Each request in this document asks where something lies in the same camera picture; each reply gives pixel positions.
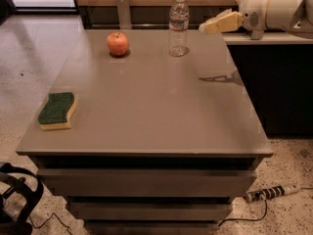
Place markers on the white power strip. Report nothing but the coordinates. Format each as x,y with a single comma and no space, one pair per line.
271,193

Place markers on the left metal bracket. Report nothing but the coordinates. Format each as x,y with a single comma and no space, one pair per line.
124,14

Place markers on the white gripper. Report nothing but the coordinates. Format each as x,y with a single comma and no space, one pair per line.
253,12

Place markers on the clear plastic water bottle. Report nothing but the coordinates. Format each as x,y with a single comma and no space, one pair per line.
178,28

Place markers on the green and yellow sponge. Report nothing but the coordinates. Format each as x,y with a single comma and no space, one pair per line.
57,112

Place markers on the red apple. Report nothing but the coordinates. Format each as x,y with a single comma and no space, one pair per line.
118,43

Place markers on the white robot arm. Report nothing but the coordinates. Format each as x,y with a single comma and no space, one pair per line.
292,16

